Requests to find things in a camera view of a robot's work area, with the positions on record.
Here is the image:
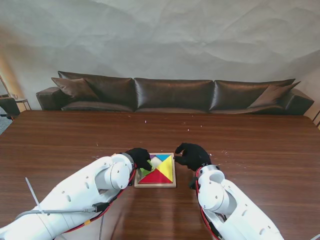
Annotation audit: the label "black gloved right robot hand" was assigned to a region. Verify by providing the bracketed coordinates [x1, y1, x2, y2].
[174, 142, 212, 173]

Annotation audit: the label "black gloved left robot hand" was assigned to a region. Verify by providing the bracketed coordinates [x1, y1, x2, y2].
[124, 147, 154, 172]

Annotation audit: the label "green tangram square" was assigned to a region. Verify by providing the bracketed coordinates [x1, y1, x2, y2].
[138, 159, 154, 174]

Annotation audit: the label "large red tangram triangle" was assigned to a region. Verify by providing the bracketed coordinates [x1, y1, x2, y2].
[138, 169, 174, 185]

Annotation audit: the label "large yellow tangram triangle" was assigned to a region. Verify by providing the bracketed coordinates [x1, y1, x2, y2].
[156, 155, 174, 183]

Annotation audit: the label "light wooden square tray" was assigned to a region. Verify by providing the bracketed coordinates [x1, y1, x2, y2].
[134, 152, 177, 189]

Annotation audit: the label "dark brown leather sofa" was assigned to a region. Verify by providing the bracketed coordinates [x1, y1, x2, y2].
[35, 71, 315, 116]

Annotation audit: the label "brown throw cushion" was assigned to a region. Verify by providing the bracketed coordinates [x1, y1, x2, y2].
[51, 77, 101, 103]
[246, 81, 302, 110]

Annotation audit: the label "white crumpled backdrop sheet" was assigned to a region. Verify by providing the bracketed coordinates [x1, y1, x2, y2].
[0, 0, 320, 118]

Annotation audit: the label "small metal side table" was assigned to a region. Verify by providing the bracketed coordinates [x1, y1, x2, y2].
[13, 93, 33, 111]

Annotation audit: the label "black chair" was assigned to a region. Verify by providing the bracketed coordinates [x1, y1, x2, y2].
[0, 96, 21, 120]

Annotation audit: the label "red black left arm cables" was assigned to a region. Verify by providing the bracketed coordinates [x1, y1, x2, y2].
[59, 162, 138, 235]

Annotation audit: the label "grey usb cable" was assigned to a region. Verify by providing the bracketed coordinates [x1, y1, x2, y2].
[14, 202, 111, 240]

